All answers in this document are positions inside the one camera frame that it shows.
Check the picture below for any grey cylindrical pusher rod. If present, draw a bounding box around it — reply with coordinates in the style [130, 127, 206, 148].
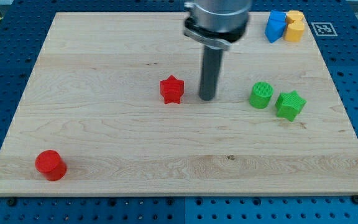
[198, 45, 223, 101]

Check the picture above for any red star block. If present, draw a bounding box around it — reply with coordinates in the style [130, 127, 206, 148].
[159, 75, 185, 104]

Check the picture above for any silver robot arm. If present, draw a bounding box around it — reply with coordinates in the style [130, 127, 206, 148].
[183, 0, 252, 101]

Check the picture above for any green star block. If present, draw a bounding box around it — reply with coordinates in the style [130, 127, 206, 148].
[275, 91, 306, 122]

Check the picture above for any green cylinder block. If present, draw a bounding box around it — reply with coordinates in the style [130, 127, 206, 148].
[249, 82, 273, 109]

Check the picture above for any blue block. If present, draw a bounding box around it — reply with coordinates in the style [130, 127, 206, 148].
[265, 11, 287, 43]

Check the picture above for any yellow heart block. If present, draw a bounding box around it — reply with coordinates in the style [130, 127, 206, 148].
[283, 10, 305, 42]

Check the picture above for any wooden board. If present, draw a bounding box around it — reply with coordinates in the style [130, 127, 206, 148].
[0, 12, 358, 197]

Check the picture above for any white fiducial marker tag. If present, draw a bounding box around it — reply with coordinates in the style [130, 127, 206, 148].
[311, 22, 337, 37]

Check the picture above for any red cylinder block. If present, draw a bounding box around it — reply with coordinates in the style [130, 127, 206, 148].
[35, 149, 67, 181]

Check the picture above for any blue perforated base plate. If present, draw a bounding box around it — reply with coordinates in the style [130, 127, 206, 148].
[0, 0, 358, 223]

